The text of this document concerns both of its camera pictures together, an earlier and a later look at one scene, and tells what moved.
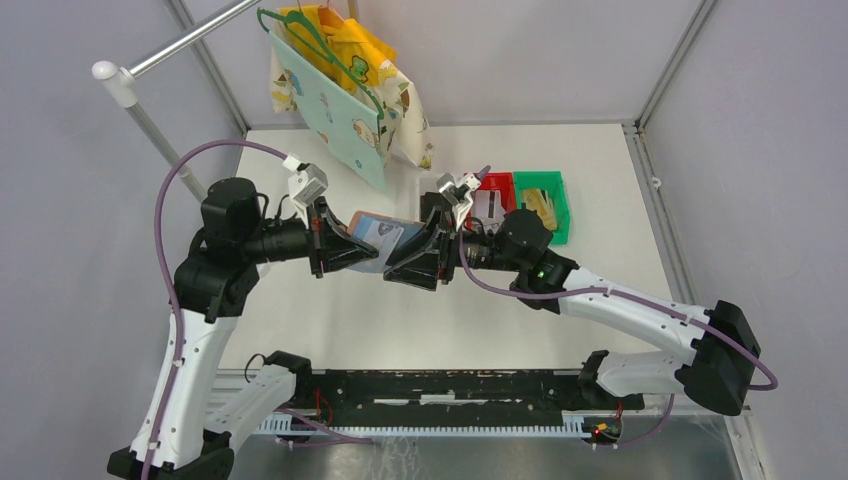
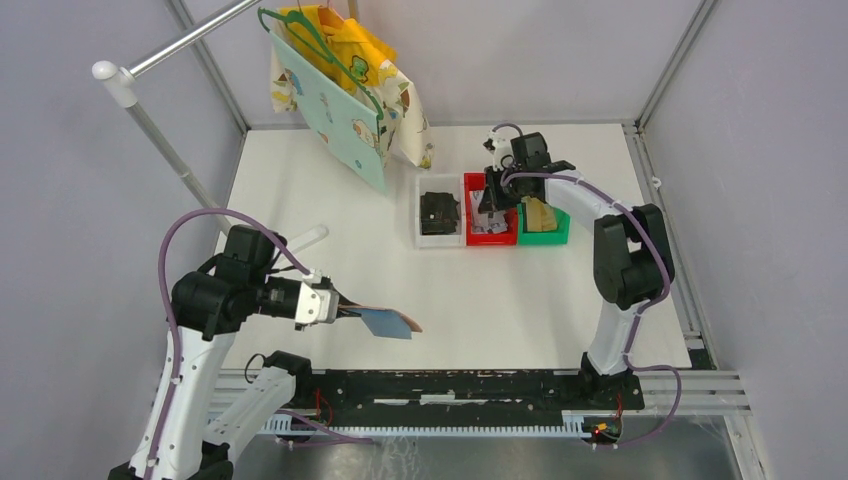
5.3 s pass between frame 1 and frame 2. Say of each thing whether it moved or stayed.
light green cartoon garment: stayed
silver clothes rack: stayed
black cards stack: stayed
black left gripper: moved
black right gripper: moved
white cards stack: stayed
